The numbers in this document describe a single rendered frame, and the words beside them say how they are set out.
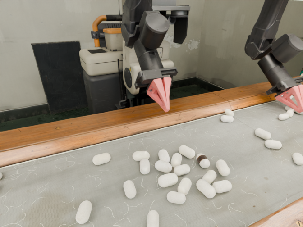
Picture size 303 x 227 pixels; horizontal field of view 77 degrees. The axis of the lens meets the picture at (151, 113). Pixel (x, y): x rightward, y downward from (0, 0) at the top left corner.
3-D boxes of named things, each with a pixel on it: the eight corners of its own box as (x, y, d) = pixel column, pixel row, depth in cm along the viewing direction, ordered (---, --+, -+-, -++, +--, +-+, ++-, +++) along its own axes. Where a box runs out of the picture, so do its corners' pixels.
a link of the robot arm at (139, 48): (149, 47, 56) (130, 48, 54) (156, 29, 50) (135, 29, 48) (156, 67, 54) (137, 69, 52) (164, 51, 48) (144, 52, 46)
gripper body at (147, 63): (179, 73, 47) (169, 48, 50) (141, 77, 44) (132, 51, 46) (170, 86, 53) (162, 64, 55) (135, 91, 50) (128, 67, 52)
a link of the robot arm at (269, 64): (263, 61, 68) (252, 62, 66) (280, 47, 62) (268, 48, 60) (273, 77, 66) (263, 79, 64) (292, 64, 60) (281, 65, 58)
